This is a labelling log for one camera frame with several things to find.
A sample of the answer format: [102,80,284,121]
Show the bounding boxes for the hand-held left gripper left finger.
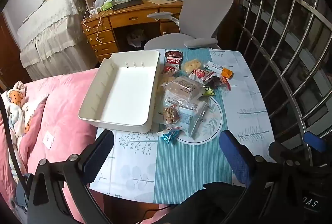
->
[27,129,115,224]

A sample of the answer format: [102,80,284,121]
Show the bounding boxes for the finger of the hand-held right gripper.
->
[268,131,328,170]

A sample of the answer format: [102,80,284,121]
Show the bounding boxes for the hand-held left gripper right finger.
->
[219,130,301,224]

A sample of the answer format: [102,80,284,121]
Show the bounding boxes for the blue white clear packet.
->
[162,96,208,139]

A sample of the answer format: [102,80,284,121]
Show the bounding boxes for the white plastic storage tray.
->
[78,50,161,134]

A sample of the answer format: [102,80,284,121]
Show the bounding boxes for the small blue wrapper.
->
[156,129,181,144]

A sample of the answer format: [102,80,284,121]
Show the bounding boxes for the walnut cookie packet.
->
[162,105,181,125]

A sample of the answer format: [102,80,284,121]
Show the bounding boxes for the clear bread packet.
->
[162,76,205,101]

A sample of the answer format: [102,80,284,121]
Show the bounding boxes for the dark red cookie packet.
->
[164,50,184,67]

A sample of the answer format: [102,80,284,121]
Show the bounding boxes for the round floral plate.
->
[156,96,224,146]

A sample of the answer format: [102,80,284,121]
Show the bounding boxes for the dark cloth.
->
[158,182,249,224]

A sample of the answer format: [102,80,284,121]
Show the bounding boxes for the white paper note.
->
[43,131,55,149]

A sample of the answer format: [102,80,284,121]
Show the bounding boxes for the teal white tree-print tablecloth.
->
[89,48,275,205]

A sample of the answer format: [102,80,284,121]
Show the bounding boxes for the pink blanket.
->
[0,69,161,224]

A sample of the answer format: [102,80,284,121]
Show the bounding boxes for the green snack packet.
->
[201,85,216,97]

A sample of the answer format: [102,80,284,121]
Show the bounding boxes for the dark red candy packet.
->
[207,75,231,91]

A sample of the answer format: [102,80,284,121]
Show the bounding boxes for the white orange snack packet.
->
[204,61,234,79]

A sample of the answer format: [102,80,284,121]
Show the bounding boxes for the red white snack bag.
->
[189,69,217,85]

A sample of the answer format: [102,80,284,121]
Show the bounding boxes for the printed blanket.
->
[0,81,50,180]

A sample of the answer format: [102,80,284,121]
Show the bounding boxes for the yellow cracker packet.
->
[182,59,204,75]

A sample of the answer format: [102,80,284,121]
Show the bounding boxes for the metal window grille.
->
[235,0,332,170]

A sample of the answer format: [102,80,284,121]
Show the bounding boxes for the red white wafer packet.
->
[162,65,181,77]

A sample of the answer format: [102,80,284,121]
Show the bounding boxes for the trash bin with bag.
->
[126,28,146,48]

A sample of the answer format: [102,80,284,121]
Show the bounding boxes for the white lace-covered cabinet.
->
[17,0,98,79]

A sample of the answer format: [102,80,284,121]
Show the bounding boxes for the dark wooden door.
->
[0,13,32,85]

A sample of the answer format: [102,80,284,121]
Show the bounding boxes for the wooden desk with drawers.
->
[81,0,186,62]

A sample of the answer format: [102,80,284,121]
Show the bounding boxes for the grey office chair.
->
[143,0,234,50]

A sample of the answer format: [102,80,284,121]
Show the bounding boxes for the black keyboard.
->
[112,0,144,11]

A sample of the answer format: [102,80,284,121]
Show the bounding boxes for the black cable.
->
[0,96,29,196]

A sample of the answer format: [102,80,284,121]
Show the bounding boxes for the white cable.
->
[82,9,108,44]

